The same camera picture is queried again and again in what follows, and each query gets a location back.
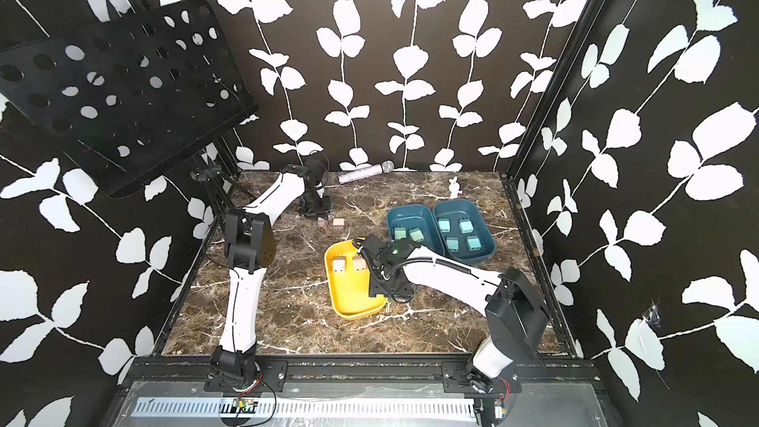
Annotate yellow storage tray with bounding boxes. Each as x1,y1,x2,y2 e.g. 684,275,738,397
324,240,387,320

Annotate teal storage tray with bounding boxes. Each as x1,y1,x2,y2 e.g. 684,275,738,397
433,199,496,266
387,204,445,255

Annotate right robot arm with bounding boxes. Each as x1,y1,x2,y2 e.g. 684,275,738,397
352,234,551,391

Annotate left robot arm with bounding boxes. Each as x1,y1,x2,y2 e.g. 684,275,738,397
211,158,330,377

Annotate black tripod stand legs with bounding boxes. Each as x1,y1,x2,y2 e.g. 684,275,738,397
190,164,256,215

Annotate white rabbit pink figurine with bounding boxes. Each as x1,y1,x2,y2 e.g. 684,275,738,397
448,177,462,200

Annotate black perforated music stand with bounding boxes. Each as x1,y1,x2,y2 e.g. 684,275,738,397
1,0,258,198

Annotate black front mounting rail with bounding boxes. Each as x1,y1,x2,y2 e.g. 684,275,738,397
126,353,606,395

